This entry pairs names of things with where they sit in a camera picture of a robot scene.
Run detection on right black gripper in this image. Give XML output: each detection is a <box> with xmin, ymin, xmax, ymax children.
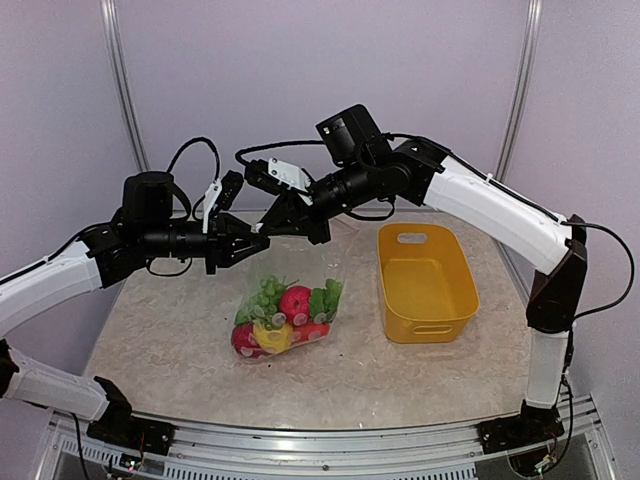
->
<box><xmin>258</xmin><ymin>155</ymin><xmax>378</xmax><ymax>244</ymax></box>

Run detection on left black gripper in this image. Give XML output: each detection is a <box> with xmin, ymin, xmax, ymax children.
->
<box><xmin>140</xmin><ymin>212</ymin><xmax>269</xmax><ymax>274</ymax></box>

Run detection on green toy grapes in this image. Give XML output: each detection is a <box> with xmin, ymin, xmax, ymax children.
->
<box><xmin>234</xmin><ymin>275</ymin><xmax>290</xmax><ymax>327</ymax></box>

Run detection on clear zip top bag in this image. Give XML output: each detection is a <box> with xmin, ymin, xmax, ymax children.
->
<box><xmin>230</xmin><ymin>220</ymin><xmax>358</xmax><ymax>361</ymax></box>

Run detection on red toy apple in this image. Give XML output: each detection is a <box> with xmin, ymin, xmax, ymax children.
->
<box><xmin>279</xmin><ymin>286</ymin><xmax>312</xmax><ymax>326</ymax></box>

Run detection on green toy cabbage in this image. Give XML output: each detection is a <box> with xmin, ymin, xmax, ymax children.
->
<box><xmin>309</xmin><ymin>278</ymin><xmax>343</xmax><ymax>324</ymax></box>

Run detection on red toy tomato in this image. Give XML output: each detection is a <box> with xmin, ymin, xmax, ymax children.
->
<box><xmin>231</xmin><ymin>323</ymin><xmax>263</xmax><ymax>359</ymax></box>

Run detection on yellow toy lemon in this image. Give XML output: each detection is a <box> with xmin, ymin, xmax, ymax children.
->
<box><xmin>253</xmin><ymin>323</ymin><xmax>293</xmax><ymax>355</ymax></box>

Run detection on orange toy carrot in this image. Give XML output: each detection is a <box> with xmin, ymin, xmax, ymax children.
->
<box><xmin>290</xmin><ymin>323</ymin><xmax>331</xmax><ymax>345</ymax></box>

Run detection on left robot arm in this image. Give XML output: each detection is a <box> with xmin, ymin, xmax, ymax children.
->
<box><xmin>1</xmin><ymin>171</ymin><xmax>270</xmax><ymax>445</ymax></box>

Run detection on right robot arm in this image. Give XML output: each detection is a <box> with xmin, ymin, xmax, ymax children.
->
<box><xmin>245</xmin><ymin>104</ymin><xmax>591</xmax><ymax>444</ymax></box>

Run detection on yellow plastic basket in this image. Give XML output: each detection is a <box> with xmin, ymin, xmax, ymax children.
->
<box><xmin>377</xmin><ymin>223</ymin><xmax>479</xmax><ymax>344</ymax></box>

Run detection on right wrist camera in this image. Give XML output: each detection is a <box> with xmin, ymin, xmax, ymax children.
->
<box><xmin>244</xmin><ymin>158</ymin><xmax>313</xmax><ymax>206</ymax></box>

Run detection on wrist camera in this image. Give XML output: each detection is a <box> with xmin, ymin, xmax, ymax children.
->
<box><xmin>244</xmin><ymin>158</ymin><xmax>313</xmax><ymax>206</ymax></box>
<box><xmin>202</xmin><ymin>171</ymin><xmax>244</xmax><ymax>234</ymax></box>

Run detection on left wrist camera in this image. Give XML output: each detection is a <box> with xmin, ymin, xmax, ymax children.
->
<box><xmin>202</xmin><ymin>171</ymin><xmax>244</xmax><ymax>234</ymax></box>

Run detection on aluminium front rail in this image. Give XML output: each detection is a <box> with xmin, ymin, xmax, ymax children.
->
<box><xmin>29</xmin><ymin>389</ymin><xmax>619</xmax><ymax>480</ymax></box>

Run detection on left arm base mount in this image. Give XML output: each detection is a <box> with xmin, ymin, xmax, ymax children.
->
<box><xmin>87</xmin><ymin>416</ymin><xmax>176</xmax><ymax>456</ymax></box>

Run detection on left aluminium frame post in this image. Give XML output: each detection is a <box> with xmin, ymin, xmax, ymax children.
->
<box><xmin>99</xmin><ymin>0</ymin><xmax>150</xmax><ymax>172</ymax></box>

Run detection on aluminium frame post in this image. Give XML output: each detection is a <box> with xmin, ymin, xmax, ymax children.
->
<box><xmin>496</xmin><ymin>0</ymin><xmax>543</xmax><ymax>181</ymax></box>
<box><xmin>99</xmin><ymin>0</ymin><xmax>150</xmax><ymax>172</ymax></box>

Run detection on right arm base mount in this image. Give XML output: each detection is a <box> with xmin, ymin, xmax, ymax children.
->
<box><xmin>476</xmin><ymin>408</ymin><xmax>565</xmax><ymax>454</ymax></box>

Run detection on right aluminium frame post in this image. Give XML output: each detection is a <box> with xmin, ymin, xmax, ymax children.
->
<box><xmin>496</xmin><ymin>0</ymin><xmax>543</xmax><ymax>181</ymax></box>

